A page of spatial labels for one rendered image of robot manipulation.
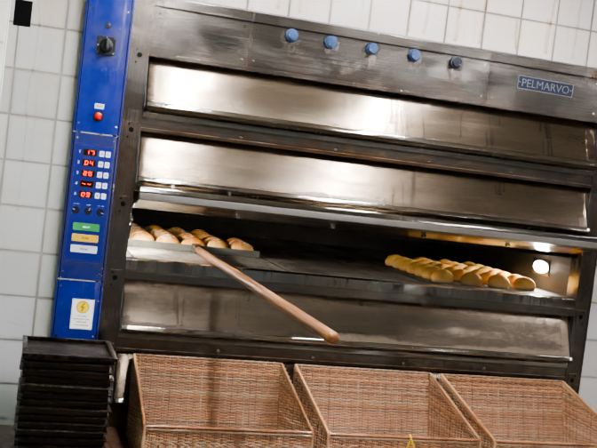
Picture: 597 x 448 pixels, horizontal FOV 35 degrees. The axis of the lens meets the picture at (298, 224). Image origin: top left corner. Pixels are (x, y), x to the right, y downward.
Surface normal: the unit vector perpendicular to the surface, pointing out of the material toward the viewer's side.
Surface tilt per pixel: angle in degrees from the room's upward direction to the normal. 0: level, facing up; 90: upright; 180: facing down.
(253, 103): 70
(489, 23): 90
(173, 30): 90
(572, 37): 90
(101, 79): 90
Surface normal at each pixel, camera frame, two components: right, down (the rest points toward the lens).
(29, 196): 0.26, 0.08
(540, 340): 0.29, -0.26
